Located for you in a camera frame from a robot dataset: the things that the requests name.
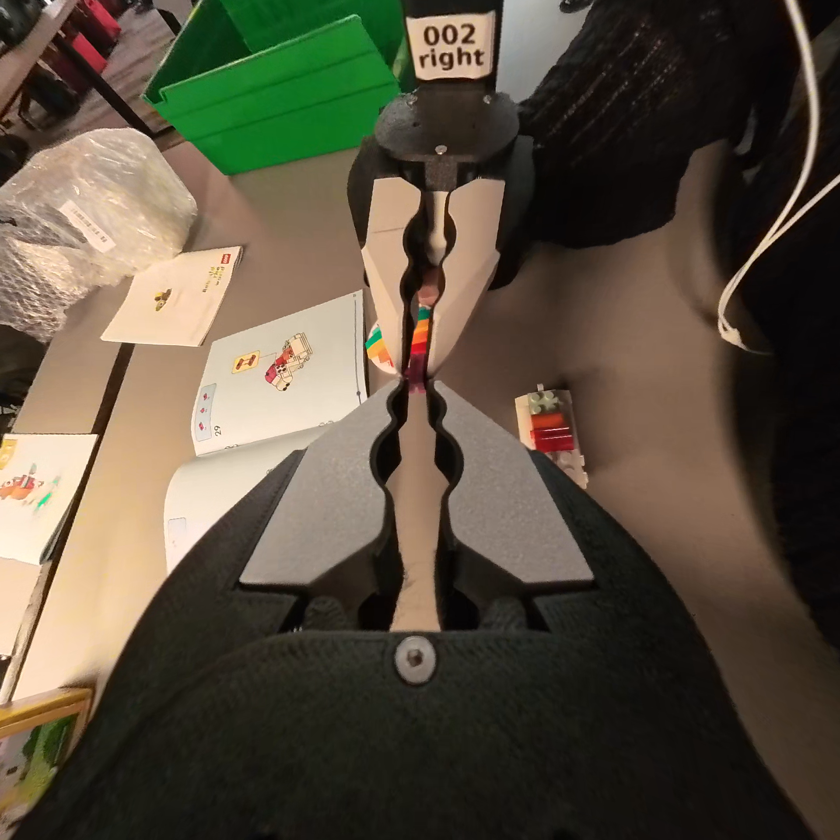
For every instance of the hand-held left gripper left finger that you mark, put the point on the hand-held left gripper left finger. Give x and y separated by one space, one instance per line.
315 512

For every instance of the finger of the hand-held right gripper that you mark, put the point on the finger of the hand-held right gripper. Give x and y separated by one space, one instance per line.
387 262
472 262

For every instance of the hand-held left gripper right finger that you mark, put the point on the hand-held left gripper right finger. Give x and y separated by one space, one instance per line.
512 512

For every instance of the rainbow striped lego piece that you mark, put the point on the rainbow striped lego piece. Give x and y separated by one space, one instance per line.
377 348

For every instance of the magenta lego piece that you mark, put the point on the magenta lego piece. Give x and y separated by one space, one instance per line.
417 382

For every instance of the person's right forearm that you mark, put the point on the person's right forearm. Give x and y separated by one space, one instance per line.
623 131

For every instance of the white and red lego assembly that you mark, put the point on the white and red lego assembly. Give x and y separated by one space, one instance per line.
551 420

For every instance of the yellow lego box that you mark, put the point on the yellow lego box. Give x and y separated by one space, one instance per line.
39 754

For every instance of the open instruction booklet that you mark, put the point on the open instruction booklet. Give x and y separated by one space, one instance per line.
282 367

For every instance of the green plastic bin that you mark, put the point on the green plastic bin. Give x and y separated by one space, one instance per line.
275 98

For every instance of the small white instruction booklet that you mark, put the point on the small white instruction booklet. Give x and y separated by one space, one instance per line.
177 295

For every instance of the instruction booklet red picture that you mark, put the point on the instruction booklet red picture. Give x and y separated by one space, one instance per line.
39 499

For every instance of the bubble wrap bag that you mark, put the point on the bubble wrap bag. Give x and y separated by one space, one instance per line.
85 210

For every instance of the person's torso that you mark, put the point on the person's torso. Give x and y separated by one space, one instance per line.
807 426

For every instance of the red seat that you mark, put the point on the red seat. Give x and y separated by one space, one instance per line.
92 39

